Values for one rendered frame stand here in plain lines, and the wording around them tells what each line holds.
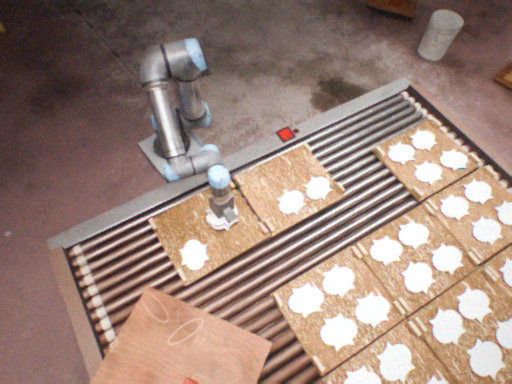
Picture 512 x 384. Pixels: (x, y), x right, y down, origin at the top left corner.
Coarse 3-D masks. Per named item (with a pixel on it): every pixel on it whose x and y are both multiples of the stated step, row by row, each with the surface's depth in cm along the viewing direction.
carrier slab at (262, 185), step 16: (272, 160) 177; (288, 160) 177; (304, 160) 178; (240, 176) 172; (256, 176) 172; (272, 176) 172; (288, 176) 173; (304, 176) 173; (320, 176) 173; (256, 192) 168; (272, 192) 168; (304, 192) 169; (336, 192) 169; (256, 208) 164; (272, 208) 164; (304, 208) 164; (320, 208) 165; (272, 224) 160; (288, 224) 160
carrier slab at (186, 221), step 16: (208, 192) 167; (176, 208) 162; (192, 208) 163; (208, 208) 163; (240, 208) 163; (160, 224) 158; (176, 224) 158; (192, 224) 159; (208, 224) 159; (240, 224) 159; (256, 224) 160; (160, 240) 154; (176, 240) 155; (208, 240) 155; (224, 240) 155; (240, 240) 156; (256, 240) 156; (176, 256) 151; (208, 256) 152; (224, 256) 152; (192, 272) 148; (208, 272) 148
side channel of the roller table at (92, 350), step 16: (64, 256) 148; (64, 272) 145; (64, 288) 141; (80, 288) 146; (80, 304) 139; (80, 320) 136; (80, 336) 133; (96, 336) 135; (96, 352) 130; (96, 368) 128
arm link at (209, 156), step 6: (210, 144) 139; (204, 150) 138; (210, 150) 137; (216, 150) 139; (192, 156) 136; (198, 156) 136; (204, 156) 136; (210, 156) 136; (216, 156) 136; (198, 162) 135; (204, 162) 135; (210, 162) 135; (216, 162) 135; (222, 162) 137; (198, 168) 135; (204, 168) 136
